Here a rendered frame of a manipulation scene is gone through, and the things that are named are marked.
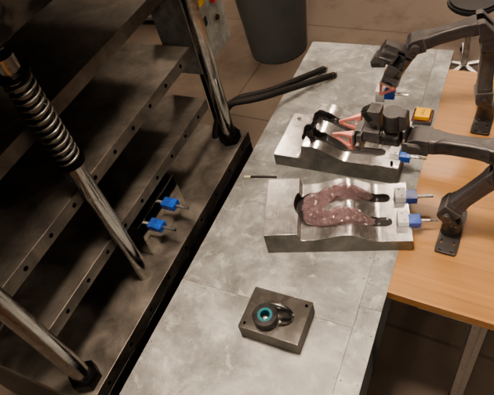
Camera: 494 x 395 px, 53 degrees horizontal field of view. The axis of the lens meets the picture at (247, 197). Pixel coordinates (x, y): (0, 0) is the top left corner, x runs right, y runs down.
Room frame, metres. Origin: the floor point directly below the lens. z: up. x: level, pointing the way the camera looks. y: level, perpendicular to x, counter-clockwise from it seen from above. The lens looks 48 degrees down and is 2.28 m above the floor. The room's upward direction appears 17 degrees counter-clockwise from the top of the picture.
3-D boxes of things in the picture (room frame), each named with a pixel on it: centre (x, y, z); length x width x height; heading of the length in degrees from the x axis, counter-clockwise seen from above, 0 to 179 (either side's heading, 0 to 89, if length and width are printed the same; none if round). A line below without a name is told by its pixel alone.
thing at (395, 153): (1.22, -0.62, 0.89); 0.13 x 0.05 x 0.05; 54
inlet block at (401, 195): (1.06, -0.57, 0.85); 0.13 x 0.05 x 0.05; 71
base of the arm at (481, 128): (1.38, -1.02, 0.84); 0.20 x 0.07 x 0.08; 141
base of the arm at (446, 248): (0.91, -0.64, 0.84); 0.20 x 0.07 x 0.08; 141
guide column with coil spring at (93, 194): (1.12, 0.45, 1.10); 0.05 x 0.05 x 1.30
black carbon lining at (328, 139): (1.41, -0.44, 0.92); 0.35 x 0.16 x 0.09; 54
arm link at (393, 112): (1.02, -0.50, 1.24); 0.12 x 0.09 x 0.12; 51
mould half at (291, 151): (1.43, -0.44, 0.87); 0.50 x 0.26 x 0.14; 54
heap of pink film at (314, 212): (1.09, -0.30, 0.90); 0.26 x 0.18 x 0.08; 71
